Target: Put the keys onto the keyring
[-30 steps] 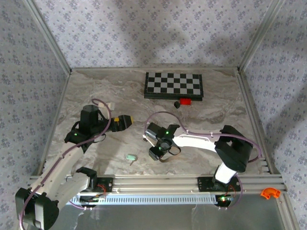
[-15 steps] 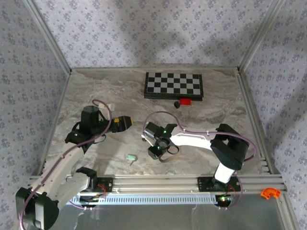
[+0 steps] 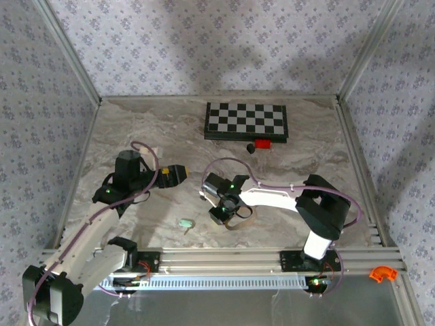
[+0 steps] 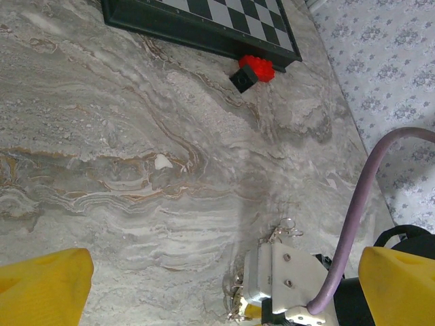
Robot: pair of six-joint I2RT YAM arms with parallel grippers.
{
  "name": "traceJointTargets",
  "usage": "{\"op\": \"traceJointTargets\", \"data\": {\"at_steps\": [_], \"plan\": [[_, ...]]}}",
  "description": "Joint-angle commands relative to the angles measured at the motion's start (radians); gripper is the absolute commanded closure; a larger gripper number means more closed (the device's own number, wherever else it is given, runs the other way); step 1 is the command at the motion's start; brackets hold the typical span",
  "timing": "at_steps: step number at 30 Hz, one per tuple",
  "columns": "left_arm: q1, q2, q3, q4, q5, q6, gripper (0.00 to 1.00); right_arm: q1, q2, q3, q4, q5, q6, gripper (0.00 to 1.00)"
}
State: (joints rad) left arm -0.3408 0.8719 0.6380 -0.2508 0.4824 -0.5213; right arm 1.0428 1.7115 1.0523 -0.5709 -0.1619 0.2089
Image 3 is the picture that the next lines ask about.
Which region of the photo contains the black controller board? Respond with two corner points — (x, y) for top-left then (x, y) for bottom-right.
(111, 275), (151, 295)
(303, 274), (331, 295)

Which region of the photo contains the grey slotted cable duct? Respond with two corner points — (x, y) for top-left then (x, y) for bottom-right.
(100, 274), (313, 291)

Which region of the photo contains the grey metal sheet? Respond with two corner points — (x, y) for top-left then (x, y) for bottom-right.
(77, 274), (414, 326)

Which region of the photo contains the short aluminium table edge rail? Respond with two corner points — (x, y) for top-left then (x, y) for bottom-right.
(100, 90), (341, 102)

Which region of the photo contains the aluminium frame rail with bases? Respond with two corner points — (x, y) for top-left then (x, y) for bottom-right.
(40, 247), (407, 276)

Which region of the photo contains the long aluminium table edge rail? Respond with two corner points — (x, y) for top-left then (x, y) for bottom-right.
(47, 100), (103, 251)
(334, 96), (390, 249)

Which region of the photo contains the black and grey chessboard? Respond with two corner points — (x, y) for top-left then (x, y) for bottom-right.
(203, 101), (290, 144)

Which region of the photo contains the tan strap loop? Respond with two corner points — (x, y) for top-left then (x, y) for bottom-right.
(225, 207), (258, 232)

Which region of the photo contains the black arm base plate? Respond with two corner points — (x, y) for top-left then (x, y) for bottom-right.
(279, 249), (343, 273)
(134, 250), (161, 274)

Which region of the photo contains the aluminium corner post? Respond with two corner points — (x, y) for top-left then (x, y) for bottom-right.
(337, 0), (406, 103)
(33, 0), (103, 105)

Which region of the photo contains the key with green cap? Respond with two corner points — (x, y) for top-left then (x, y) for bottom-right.
(177, 218), (196, 236)

